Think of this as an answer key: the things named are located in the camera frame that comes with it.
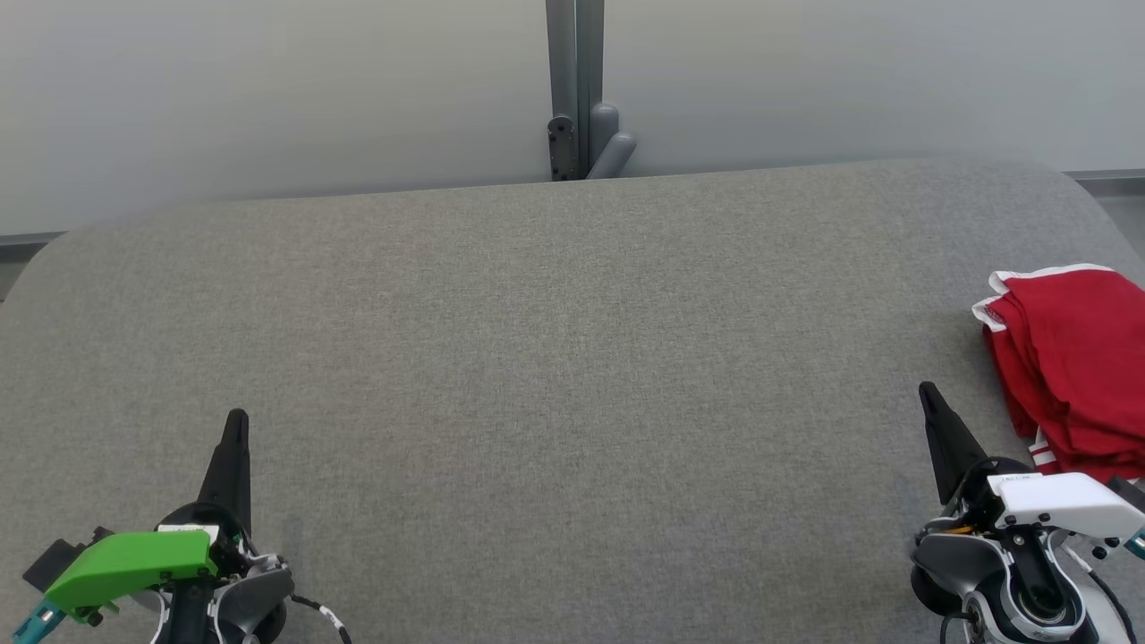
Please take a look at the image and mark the red shorts white stripe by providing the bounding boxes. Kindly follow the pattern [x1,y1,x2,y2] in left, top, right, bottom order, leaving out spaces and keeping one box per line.
[972,264,1145,468]

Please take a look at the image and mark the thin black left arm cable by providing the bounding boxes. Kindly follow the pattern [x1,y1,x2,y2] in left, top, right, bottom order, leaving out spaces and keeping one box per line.
[291,594,352,644]

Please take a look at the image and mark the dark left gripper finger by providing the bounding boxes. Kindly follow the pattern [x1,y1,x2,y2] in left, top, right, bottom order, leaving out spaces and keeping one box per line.
[197,409,254,538]

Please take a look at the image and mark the red jersey white sleeves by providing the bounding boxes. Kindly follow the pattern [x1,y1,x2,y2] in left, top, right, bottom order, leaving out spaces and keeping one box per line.
[1024,428,1145,485]

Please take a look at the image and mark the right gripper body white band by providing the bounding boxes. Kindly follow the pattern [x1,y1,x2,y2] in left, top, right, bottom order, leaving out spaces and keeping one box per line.
[948,458,1145,538]

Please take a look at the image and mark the grey partition base rail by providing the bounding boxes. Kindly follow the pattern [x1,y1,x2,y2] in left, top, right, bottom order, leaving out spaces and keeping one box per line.
[1064,168,1145,193]
[0,231,71,266]

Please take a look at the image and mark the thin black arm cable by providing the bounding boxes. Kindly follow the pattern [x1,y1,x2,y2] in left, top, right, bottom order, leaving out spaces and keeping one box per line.
[291,594,352,644]
[1085,571,1139,644]

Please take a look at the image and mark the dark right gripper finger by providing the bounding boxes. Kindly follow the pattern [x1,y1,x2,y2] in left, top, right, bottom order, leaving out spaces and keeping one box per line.
[919,382,990,507]

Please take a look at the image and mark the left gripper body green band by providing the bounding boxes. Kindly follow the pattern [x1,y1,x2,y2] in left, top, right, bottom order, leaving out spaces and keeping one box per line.
[43,503,250,619]

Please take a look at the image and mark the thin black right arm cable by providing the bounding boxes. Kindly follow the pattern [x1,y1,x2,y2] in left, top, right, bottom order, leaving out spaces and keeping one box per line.
[1085,571,1139,644]

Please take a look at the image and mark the grey fabric sofa cushion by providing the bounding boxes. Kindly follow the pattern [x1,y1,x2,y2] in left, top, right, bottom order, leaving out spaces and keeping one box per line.
[0,157,1145,644]

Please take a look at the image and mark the grey metal post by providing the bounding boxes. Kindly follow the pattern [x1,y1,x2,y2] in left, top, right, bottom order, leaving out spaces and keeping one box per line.
[545,0,638,182]

